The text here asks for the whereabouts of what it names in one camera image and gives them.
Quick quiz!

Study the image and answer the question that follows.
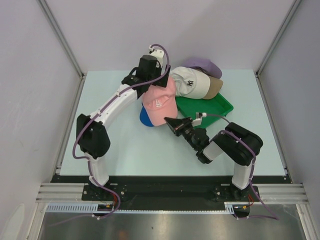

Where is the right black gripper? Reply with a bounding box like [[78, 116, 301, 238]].
[[164, 116, 199, 151]]

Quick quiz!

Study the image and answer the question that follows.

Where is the pink LA cap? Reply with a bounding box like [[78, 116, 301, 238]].
[[142, 76, 178, 127]]

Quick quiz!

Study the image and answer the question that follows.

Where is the white NY cap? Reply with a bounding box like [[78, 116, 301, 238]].
[[170, 66, 211, 99]]

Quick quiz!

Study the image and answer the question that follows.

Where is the blue mesh cap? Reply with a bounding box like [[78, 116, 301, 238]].
[[139, 106, 154, 127]]

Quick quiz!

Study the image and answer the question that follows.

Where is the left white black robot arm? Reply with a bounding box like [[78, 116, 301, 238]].
[[73, 49, 171, 200]]

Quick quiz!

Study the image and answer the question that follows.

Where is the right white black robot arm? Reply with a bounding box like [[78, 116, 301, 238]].
[[164, 112, 264, 201]]

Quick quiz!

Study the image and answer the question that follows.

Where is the purple cap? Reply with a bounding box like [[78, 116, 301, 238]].
[[182, 57, 223, 79]]

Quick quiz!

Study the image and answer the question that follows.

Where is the green plastic tray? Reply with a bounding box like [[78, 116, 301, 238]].
[[175, 93, 234, 120]]

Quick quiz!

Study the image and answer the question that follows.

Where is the tan cap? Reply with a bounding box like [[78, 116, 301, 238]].
[[203, 76, 224, 100]]

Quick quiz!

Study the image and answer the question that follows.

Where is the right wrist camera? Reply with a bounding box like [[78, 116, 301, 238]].
[[192, 112, 207, 127]]

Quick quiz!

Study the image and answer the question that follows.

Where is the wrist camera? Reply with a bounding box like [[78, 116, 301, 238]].
[[148, 45, 165, 68], [192, 112, 207, 127]]

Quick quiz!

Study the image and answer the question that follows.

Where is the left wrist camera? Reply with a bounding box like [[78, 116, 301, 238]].
[[148, 45, 165, 68]]

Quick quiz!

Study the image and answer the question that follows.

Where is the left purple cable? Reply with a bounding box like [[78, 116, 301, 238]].
[[71, 43, 171, 193]]

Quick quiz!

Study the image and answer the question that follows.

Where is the purple cable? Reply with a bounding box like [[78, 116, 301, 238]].
[[71, 43, 171, 193], [205, 113, 257, 193]]

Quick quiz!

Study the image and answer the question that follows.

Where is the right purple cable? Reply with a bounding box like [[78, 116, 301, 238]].
[[205, 113, 257, 193]]

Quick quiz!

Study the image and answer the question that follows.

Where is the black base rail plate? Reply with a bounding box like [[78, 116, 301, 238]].
[[50, 175, 292, 210]]

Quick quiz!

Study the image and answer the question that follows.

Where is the right aluminium corner post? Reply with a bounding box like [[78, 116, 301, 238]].
[[255, 0, 304, 76]]

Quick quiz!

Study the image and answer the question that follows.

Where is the aluminium corner post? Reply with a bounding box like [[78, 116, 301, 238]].
[[255, 0, 304, 76], [35, 0, 85, 79]]

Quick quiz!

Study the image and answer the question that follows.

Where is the left aluminium corner post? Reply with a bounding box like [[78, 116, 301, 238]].
[[35, 0, 85, 79]]

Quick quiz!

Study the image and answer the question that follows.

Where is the aluminium frame beam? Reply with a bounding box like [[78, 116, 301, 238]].
[[36, 183, 309, 205]]

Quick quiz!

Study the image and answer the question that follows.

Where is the white cable duct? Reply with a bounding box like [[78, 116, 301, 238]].
[[45, 203, 249, 216]]

